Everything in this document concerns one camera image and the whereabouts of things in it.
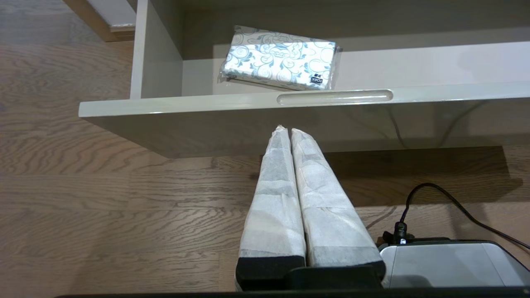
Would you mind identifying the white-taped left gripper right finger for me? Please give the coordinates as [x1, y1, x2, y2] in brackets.
[291, 128, 383, 268]

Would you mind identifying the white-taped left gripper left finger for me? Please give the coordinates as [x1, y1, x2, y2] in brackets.
[238, 125, 307, 266]

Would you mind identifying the beige glossy wide drawer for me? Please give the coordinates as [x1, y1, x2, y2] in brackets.
[79, 0, 530, 159]

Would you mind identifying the floral blue-white tissue pack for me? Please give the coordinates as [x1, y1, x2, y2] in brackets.
[219, 25, 343, 91]

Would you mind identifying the black floor power cable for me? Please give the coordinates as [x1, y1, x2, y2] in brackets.
[383, 183, 530, 251]

